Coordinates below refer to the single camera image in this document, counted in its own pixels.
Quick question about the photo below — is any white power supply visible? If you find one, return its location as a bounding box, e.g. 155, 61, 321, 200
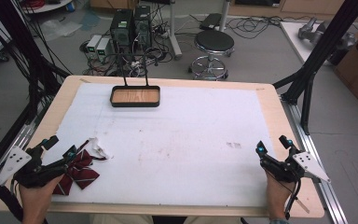
86, 34, 103, 60
95, 36, 112, 63

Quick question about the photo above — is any black metal frame stand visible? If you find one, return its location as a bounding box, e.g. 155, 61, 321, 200
272, 0, 358, 136
0, 0, 73, 185

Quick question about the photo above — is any clear plastic sheet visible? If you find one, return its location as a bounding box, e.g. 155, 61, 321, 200
38, 18, 83, 42

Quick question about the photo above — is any white mat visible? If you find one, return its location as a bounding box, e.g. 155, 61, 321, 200
41, 81, 277, 208

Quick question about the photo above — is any grey stand leg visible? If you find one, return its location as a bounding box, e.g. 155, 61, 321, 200
167, 0, 184, 61

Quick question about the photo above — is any person's right hand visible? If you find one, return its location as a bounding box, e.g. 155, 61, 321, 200
265, 172, 296, 219

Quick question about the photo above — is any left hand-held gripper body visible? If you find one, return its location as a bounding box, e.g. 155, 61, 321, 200
0, 145, 70, 189

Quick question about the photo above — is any black round stool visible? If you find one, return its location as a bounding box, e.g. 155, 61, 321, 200
187, 29, 236, 81

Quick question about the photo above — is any black gripper strap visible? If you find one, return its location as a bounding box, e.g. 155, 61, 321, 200
0, 185, 25, 224

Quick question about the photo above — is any red striped bow tie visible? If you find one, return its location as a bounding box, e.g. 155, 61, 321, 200
52, 136, 111, 197

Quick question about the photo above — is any aluminium rail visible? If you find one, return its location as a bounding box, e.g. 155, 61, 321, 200
280, 94, 350, 224
0, 102, 49, 211

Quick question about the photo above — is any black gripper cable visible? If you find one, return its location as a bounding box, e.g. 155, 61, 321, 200
283, 178, 303, 220

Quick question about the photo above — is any black computer tower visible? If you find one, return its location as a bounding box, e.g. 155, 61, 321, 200
132, 5, 153, 50
109, 8, 135, 54

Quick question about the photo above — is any grey stand pole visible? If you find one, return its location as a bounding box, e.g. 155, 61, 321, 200
218, 0, 232, 32

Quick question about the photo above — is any black cable tangle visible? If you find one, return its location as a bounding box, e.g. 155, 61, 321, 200
225, 14, 313, 41

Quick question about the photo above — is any white floor board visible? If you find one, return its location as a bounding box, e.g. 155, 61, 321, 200
279, 21, 334, 66

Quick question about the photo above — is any cable tangle under rack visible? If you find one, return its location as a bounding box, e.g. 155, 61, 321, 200
79, 6, 175, 78

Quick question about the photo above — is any person's left hand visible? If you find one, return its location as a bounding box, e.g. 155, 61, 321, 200
18, 175, 64, 224

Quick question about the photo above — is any white round table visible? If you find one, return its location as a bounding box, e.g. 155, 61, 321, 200
21, 0, 76, 15

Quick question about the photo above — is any black rack with wooden tray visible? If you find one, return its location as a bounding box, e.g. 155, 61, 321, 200
109, 51, 161, 108

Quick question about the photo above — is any black flat box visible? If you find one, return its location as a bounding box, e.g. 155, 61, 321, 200
199, 12, 223, 32

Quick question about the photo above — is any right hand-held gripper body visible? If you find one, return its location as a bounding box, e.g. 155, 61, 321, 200
258, 151, 331, 185

